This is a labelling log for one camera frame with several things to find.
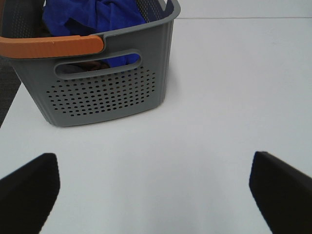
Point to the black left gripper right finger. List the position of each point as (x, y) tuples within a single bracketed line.
[(282, 193)]

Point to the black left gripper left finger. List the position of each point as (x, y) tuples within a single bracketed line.
[(28, 194)]

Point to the blue microfibre towel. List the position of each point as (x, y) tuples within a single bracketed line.
[(86, 17)]

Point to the grey towel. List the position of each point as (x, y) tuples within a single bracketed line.
[(82, 67)]

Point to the orange basket handle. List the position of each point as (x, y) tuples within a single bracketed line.
[(50, 47)]

